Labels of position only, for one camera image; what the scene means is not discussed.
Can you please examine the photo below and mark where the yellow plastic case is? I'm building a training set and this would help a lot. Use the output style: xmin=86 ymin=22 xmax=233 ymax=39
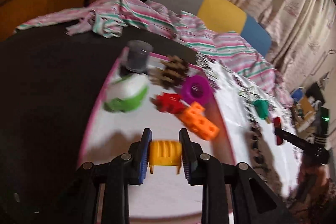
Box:
xmin=149 ymin=140 xmax=182 ymax=174

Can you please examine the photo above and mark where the orange cube block toy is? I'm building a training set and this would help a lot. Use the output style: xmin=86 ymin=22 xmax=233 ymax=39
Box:
xmin=178 ymin=102 xmax=219 ymax=141

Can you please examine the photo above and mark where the red glossy bottle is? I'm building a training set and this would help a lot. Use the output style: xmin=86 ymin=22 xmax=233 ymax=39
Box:
xmin=273 ymin=117 xmax=284 ymax=145

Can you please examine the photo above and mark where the red puzzle piece block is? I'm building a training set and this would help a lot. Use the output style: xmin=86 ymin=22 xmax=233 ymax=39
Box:
xmin=152 ymin=93 xmax=186 ymax=114

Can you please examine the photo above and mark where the white green plastic container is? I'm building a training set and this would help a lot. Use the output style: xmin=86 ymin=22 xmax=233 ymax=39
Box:
xmin=104 ymin=73 xmax=149 ymax=112

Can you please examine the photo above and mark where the magenta plastic funnel cup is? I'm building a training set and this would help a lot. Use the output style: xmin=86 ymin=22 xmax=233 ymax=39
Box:
xmin=181 ymin=75 xmax=213 ymax=106

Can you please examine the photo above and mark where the green flanged plastic toy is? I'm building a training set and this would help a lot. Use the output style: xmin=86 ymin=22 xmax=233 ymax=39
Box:
xmin=252 ymin=99 xmax=269 ymax=120

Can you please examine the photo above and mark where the brown scalp massage brush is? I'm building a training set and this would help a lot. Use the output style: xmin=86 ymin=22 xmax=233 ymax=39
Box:
xmin=149 ymin=56 xmax=189 ymax=89

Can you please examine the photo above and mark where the clear capped black jar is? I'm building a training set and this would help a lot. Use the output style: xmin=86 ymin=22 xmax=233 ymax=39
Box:
xmin=120 ymin=40 xmax=153 ymax=77

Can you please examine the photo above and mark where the person's right hand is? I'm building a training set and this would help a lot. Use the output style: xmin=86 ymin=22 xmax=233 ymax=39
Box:
xmin=295 ymin=154 xmax=335 ymax=205

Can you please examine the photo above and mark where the pink shallow tray box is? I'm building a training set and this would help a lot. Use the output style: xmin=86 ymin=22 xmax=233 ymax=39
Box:
xmin=77 ymin=47 xmax=237 ymax=224

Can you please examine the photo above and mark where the blue object on clutter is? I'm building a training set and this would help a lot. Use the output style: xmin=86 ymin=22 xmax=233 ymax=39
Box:
xmin=290 ymin=87 xmax=305 ymax=102

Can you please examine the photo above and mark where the white embroidered floral tablecloth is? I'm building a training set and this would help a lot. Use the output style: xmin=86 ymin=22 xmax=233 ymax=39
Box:
xmin=196 ymin=53 xmax=302 ymax=198

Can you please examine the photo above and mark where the pink green striped cloth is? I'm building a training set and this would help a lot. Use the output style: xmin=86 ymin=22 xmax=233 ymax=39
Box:
xmin=16 ymin=0 xmax=293 ymax=107

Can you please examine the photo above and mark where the grey yellow blue sofa back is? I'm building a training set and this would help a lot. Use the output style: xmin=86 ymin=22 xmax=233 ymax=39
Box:
xmin=151 ymin=0 xmax=271 ymax=56

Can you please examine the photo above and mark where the beige patterned curtain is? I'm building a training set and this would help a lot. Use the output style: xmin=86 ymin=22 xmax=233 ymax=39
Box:
xmin=229 ymin=0 xmax=335 ymax=90

